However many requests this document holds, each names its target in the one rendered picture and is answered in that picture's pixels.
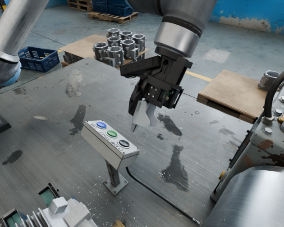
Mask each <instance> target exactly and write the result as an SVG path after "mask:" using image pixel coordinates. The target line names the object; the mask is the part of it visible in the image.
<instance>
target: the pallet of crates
mask: <svg viewBox="0 0 284 227"><path fill-rule="evenodd" d="M92 6H93V11H94V12H91V13H89V14H88V16H89V18H95V17H98V18H99V20H104V21H108V22H111V21H114V20H116V21H118V23H120V24H124V23H126V22H128V21H130V20H132V19H134V18H136V17H137V12H133V9H132V8H130V7H129V6H128V5H127V4H126V2H125V0H92ZM103 15H104V16H103ZM132 15H133V16H132ZM131 16H132V17H131ZM123 19H125V20H123Z"/></svg>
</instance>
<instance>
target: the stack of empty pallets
mask: <svg viewBox="0 0 284 227"><path fill-rule="evenodd" d="M67 4H68V7H70V8H74V9H79V10H83V11H87V12H92V9H93V6H92V0H75V1H71V0H67ZM72 4H75V5H77V7H73V6H72ZM82 7H87V10H86V9H82Z"/></svg>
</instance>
